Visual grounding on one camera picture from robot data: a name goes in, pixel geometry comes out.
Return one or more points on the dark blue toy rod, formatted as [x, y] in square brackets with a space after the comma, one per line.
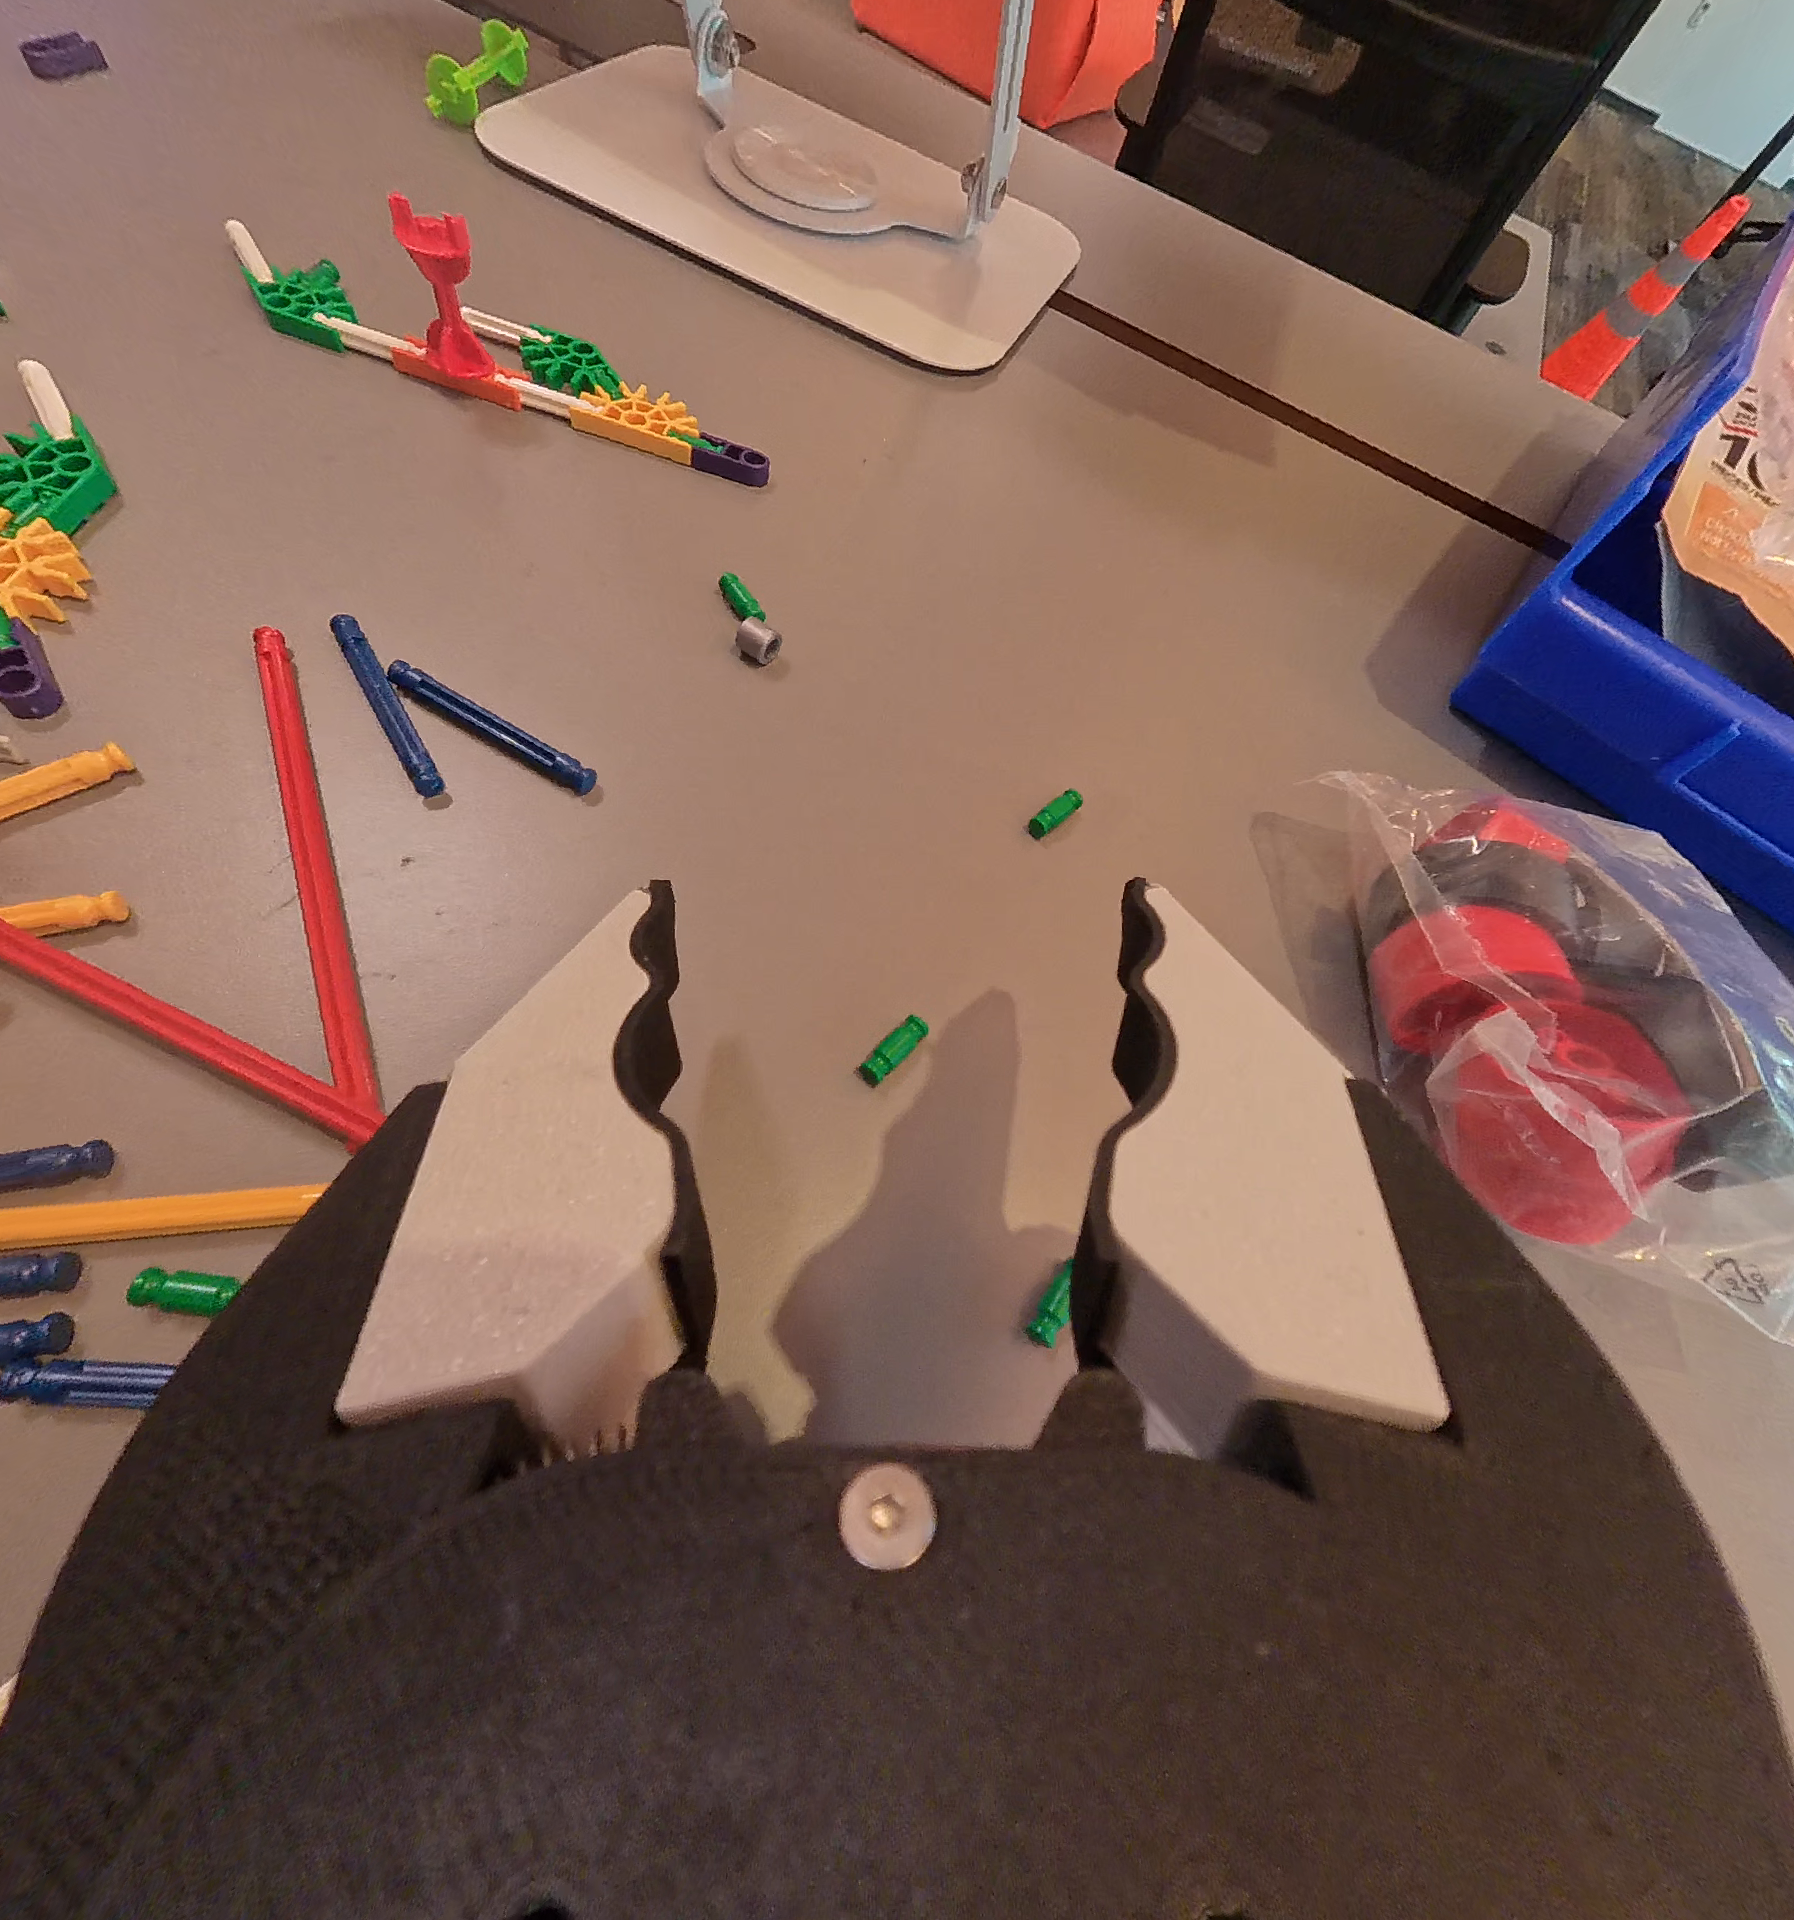
[386, 705]
[4, 1345]
[494, 728]
[28, 1170]
[87, 1383]
[13, 1274]

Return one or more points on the purple toy connector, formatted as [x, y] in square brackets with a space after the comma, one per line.
[64, 58]

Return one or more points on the orange white traffic cone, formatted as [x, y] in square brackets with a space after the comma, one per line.
[1601, 338]

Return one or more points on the clear bag of red wheels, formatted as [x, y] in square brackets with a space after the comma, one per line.
[1526, 1111]

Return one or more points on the lime green toy spool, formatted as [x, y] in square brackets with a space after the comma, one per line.
[456, 83]

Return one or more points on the orange plastic bin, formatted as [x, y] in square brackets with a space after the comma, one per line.
[913, 53]

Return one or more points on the yellow toy rod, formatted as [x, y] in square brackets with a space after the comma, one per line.
[42, 793]
[56, 912]
[131, 1218]

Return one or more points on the toy rail assembly with spool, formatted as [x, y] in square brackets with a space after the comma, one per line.
[456, 355]

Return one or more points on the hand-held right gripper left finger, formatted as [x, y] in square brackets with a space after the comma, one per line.
[536, 1200]

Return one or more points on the short green toy rod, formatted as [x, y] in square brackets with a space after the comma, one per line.
[892, 1050]
[186, 1292]
[1050, 1305]
[1055, 814]
[740, 597]

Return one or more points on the red toy rod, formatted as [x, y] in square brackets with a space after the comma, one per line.
[162, 1021]
[312, 872]

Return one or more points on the clear bag with orange label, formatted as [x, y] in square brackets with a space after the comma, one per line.
[1758, 496]

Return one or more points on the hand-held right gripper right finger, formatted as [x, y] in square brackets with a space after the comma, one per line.
[1258, 1216]

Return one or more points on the grey toy spacer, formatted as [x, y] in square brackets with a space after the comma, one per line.
[755, 643]

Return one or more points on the blue plastic bin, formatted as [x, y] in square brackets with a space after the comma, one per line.
[1586, 705]

